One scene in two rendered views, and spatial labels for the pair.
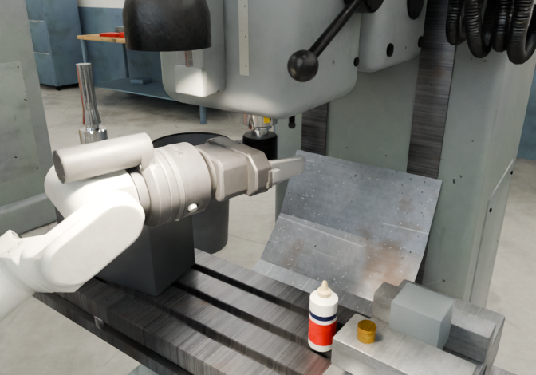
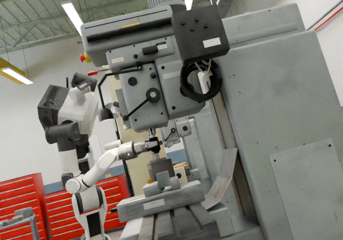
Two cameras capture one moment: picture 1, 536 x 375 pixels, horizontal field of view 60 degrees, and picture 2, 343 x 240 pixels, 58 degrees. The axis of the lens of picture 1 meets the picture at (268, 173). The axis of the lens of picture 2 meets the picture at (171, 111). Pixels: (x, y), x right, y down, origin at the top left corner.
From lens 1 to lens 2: 1.35 m
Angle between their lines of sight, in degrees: 58
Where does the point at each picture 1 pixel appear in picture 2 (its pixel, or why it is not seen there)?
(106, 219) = (106, 154)
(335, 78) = (151, 119)
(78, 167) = (106, 146)
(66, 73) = not seen: hidden behind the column
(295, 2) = (129, 106)
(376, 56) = (169, 110)
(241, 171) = (139, 145)
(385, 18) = (168, 100)
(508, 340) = not seen: outside the picture
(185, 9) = (101, 114)
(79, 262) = (103, 163)
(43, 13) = not seen: hidden behind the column
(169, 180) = (122, 148)
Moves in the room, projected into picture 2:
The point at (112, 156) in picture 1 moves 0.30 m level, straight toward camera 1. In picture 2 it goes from (112, 144) to (64, 151)
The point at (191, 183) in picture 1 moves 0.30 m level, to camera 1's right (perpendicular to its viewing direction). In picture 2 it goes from (126, 148) to (160, 137)
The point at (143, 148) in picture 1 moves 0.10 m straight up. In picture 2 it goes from (118, 142) to (114, 123)
